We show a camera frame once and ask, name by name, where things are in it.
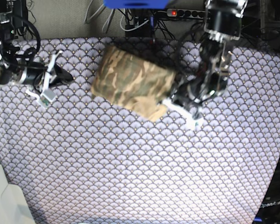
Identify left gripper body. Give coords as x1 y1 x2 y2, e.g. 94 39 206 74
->
170 77 215 111

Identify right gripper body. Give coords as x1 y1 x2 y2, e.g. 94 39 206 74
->
0 63 54 90

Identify camouflage T-shirt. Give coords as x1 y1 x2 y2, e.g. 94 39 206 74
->
91 45 176 122

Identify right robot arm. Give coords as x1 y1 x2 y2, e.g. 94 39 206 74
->
0 12 74 108

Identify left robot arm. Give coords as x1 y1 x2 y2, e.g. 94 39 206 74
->
162 0 248 129

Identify black power adapter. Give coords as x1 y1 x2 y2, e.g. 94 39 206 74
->
12 0 28 33

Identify purple fan-pattern tablecloth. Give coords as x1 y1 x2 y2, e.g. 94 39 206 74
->
0 37 280 224

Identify black power strip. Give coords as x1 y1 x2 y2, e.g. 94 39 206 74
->
165 8 205 20

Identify white plastic bin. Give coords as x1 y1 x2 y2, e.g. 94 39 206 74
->
0 163 35 224

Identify black OpenArm box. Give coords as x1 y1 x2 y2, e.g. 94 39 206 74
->
253 158 280 224

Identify white cable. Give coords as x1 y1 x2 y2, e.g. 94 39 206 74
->
120 9 150 32

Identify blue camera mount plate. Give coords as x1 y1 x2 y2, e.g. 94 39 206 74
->
104 0 169 9

